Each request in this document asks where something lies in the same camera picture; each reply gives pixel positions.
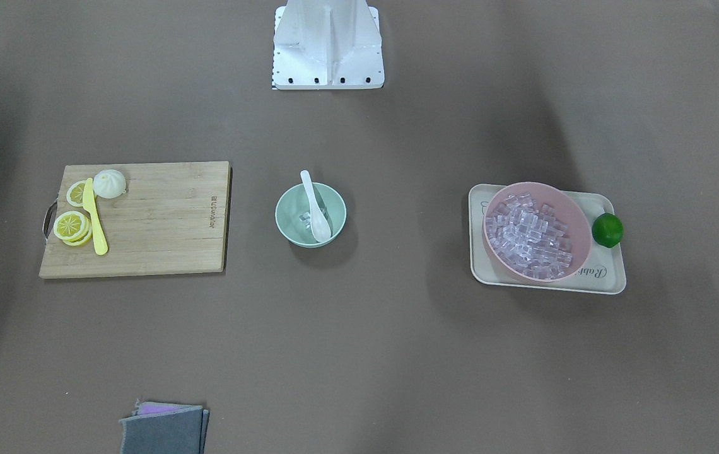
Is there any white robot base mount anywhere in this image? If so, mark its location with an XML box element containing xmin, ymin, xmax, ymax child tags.
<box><xmin>271</xmin><ymin>1</ymin><xmax>385</xmax><ymax>90</ymax></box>

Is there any green lime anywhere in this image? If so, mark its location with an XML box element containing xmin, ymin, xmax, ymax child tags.
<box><xmin>591</xmin><ymin>212</ymin><xmax>624</xmax><ymax>249</ymax></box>

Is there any cream rectangular tray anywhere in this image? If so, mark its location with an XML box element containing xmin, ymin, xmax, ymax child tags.
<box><xmin>468</xmin><ymin>183</ymin><xmax>627</xmax><ymax>295</ymax></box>

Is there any white ceramic spoon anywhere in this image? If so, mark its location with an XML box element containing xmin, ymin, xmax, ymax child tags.
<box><xmin>301</xmin><ymin>170</ymin><xmax>332</xmax><ymax>243</ymax></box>

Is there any pink bowl of ice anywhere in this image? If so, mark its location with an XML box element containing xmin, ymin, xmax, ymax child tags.
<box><xmin>481</xmin><ymin>183</ymin><xmax>593</xmax><ymax>282</ymax></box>

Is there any clear ice cube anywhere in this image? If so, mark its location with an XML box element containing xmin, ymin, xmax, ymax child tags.
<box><xmin>299</xmin><ymin>212</ymin><xmax>311</xmax><ymax>229</ymax></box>

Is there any folded grey cloth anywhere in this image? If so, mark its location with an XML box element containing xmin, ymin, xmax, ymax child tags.
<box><xmin>119</xmin><ymin>400</ymin><xmax>210</xmax><ymax>453</ymax></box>

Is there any wooden cutting board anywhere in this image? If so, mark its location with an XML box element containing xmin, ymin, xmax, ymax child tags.
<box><xmin>39</xmin><ymin>161</ymin><xmax>231</xmax><ymax>279</ymax></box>

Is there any white steamed bun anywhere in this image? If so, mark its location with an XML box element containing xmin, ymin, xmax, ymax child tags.
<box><xmin>93</xmin><ymin>169</ymin><xmax>127</xmax><ymax>199</ymax></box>

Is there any mint green bowl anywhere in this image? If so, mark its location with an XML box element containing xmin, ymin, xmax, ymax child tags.
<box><xmin>275</xmin><ymin>183</ymin><xmax>348</xmax><ymax>249</ymax></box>

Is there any lemon slice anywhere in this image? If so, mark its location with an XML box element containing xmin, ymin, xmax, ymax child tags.
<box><xmin>53</xmin><ymin>211</ymin><xmax>93</xmax><ymax>247</ymax></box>
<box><xmin>66</xmin><ymin>180</ymin><xmax>86</xmax><ymax>209</ymax></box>

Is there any yellow plastic knife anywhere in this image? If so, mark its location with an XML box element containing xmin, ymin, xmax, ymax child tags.
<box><xmin>83</xmin><ymin>178</ymin><xmax>109</xmax><ymax>256</ymax></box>

